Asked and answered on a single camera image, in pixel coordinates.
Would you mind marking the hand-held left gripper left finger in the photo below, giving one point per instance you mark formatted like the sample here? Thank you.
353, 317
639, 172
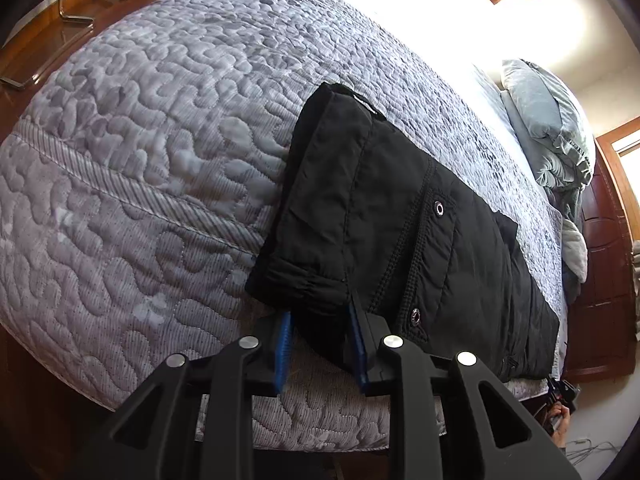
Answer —
283, 352

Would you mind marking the grey pillow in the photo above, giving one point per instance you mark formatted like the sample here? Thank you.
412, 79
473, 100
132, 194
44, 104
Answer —
537, 105

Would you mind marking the wooden door frame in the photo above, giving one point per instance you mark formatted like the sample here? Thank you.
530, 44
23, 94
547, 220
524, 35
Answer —
607, 145

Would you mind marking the wooden headboard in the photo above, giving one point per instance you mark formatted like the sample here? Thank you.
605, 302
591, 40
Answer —
602, 270

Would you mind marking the black pants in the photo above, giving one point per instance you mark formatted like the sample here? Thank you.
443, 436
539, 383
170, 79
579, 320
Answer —
400, 185

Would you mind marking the person's right hand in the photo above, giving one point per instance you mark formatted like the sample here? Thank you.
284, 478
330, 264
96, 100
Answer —
562, 427

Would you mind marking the pale grey blanket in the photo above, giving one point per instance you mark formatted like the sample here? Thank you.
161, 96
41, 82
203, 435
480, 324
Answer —
572, 245

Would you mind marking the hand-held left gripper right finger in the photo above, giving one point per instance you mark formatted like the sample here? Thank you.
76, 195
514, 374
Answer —
359, 355

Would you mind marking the grey quilted bedspread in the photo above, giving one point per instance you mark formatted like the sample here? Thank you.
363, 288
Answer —
150, 135

